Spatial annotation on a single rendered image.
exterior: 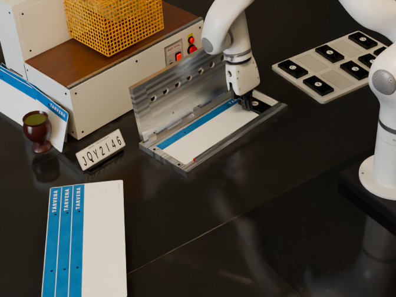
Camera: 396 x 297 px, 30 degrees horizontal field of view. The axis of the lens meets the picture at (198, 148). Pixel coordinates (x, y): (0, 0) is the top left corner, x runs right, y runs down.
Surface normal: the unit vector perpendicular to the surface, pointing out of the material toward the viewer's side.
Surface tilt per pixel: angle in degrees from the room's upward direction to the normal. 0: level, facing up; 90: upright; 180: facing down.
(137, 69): 90
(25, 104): 63
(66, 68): 0
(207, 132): 0
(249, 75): 78
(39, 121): 0
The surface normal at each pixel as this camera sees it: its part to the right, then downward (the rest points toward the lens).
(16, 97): -0.63, 0.07
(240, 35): 0.57, 0.32
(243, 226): -0.04, -0.78
